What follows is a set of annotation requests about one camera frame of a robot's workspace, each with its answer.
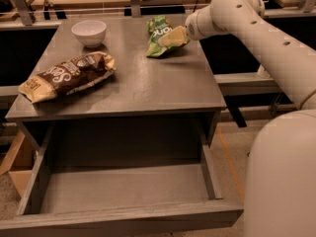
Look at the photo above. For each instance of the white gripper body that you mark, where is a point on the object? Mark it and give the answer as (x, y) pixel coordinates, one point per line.
(194, 28)

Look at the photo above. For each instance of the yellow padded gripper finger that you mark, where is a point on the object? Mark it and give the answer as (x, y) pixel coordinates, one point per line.
(176, 37)

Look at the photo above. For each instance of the green rice chip bag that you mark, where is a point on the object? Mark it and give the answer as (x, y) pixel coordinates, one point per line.
(158, 27)

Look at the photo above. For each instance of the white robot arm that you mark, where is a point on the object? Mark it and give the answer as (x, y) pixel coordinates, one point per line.
(280, 187)

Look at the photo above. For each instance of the brown chip bag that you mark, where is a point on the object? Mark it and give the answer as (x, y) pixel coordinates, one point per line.
(68, 77)

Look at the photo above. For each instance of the open grey top drawer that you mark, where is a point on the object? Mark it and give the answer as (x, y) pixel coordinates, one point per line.
(122, 185)

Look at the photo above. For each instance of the grey cabinet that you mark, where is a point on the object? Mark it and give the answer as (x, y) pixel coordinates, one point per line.
(179, 83)

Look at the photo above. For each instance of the grey side bench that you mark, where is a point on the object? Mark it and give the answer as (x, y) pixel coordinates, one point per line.
(237, 84)

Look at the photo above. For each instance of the white bowl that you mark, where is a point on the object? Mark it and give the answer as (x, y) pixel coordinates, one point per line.
(90, 33)

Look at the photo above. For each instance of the metal railing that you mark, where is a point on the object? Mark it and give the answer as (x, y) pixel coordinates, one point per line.
(98, 4)

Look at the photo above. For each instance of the cardboard box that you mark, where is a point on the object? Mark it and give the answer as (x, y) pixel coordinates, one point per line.
(18, 162)

